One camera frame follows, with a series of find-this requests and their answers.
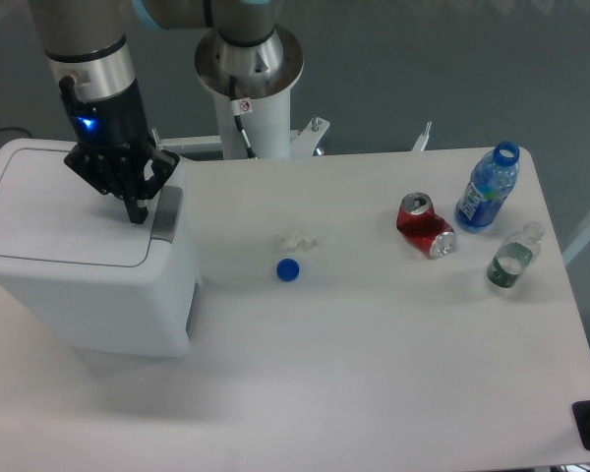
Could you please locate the white trash can body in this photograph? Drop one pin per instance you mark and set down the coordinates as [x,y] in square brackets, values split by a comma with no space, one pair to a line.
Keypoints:
[140,310]

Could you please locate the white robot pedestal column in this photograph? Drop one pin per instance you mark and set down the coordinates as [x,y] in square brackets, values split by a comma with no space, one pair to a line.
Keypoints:
[251,89]

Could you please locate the blue bottle cap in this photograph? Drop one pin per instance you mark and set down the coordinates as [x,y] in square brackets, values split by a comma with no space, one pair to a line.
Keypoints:
[287,270]

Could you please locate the green label clear bottle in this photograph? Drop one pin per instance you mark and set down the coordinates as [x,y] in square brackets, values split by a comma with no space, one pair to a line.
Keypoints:
[516,253]

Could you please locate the crushed red soda can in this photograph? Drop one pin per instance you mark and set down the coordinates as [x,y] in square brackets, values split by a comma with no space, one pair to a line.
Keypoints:
[418,222]

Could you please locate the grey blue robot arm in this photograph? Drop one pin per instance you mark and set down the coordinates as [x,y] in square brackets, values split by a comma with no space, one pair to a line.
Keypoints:
[86,47]

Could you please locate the blue label plastic bottle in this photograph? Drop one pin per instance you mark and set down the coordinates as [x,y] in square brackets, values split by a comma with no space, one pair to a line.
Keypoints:
[491,182]

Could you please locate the white trash can lid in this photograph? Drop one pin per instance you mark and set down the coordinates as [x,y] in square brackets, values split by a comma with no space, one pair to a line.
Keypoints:
[50,214]

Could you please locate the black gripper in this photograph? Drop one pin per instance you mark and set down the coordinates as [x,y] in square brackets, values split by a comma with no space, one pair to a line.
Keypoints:
[116,126]

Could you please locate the crumpled white tissue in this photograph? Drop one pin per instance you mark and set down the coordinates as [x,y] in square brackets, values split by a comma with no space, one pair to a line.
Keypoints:
[303,239]

